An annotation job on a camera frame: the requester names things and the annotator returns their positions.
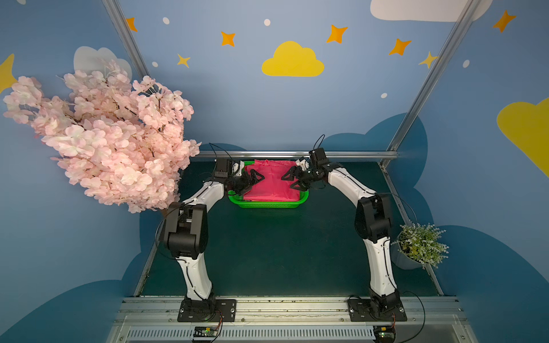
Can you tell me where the pink raincoat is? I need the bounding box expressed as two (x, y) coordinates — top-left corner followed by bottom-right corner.
(244, 160), (300, 202)

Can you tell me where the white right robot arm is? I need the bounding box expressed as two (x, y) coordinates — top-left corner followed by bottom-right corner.
(283, 147), (400, 317)

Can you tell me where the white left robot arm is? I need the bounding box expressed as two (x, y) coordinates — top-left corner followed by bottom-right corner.
(161, 158), (306, 317)

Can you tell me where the green plastic basket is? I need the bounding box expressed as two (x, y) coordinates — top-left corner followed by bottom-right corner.
(228, 160), (309, 209)

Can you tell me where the pink blossom artificial tree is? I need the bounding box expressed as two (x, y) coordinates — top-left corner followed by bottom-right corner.
(1, 61), (200, 214)

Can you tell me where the small potted green plant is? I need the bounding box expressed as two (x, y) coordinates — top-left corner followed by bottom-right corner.
(390, 223), (449, 270)

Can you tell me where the left circuit board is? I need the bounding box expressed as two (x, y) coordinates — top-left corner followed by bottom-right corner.
(192, 327), (221, 340)

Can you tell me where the circuit board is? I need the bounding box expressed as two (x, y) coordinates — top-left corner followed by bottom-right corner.
(192, 327), (221, 340)
(373, 326), (396, 343)

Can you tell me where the right circuit board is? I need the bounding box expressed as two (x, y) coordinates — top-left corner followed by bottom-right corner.
(373, 326), (396, 343)

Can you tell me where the aluminium frame back rail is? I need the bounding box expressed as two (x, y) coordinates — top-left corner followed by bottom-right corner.
(195, 150), (398, 161)

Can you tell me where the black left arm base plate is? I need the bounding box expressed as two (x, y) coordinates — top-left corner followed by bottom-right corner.
(177, 298), (237, 322)

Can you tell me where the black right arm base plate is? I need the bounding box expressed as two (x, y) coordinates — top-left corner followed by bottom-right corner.
(347, 295), (407, 322)

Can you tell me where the aluminium front rail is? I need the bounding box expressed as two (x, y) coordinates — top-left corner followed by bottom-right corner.
(107, 296), (478, 342)

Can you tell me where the aluminium frame post right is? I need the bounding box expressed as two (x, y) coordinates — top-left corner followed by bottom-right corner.
(387, 0), (483, 155)

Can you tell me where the aluminium frame post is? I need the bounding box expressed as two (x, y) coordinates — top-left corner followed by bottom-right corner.
(387, 0), (483, 155)
(102, 0), (149, 77)

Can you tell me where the aluminium frame post left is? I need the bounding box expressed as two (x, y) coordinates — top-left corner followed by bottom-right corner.
(102, 0), (149, 77)

